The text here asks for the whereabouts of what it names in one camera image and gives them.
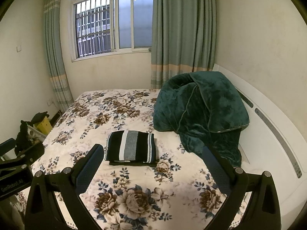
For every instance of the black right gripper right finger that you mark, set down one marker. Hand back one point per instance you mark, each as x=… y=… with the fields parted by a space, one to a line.
x=262 y=212

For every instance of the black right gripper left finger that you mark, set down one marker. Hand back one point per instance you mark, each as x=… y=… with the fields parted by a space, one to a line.
x=42 y=209

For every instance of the black grey striped sweater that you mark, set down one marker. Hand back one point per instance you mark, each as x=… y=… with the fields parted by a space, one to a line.
x=131 y=146

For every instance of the black clothes pile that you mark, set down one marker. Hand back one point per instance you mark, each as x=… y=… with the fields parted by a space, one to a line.
x=22 y=141

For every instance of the yellow box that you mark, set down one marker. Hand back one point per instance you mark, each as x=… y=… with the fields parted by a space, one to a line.
x=44 y=126

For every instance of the white bed headboard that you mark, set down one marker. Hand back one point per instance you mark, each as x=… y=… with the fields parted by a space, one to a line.
x=272 y=142

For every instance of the floral bed blanket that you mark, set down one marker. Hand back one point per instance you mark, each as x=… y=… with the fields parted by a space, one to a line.
x=179 y=193

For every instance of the black folded garment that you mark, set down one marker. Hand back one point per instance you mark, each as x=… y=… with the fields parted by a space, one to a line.
x=134 y=164

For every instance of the dark green plush blanket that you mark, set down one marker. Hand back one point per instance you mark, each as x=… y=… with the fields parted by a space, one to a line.
x=204 y=109

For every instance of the green curtain left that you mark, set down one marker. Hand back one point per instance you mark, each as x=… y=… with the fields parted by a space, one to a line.
x=55 y=63

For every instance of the green curtain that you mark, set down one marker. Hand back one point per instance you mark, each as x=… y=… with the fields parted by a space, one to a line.
x=55 y=63
x=183 y=38

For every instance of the window with metal grille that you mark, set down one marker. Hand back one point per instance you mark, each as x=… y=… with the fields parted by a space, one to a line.
x=103 y=27

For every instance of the green curtain right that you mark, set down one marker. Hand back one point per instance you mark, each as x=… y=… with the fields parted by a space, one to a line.
x=183 y=38

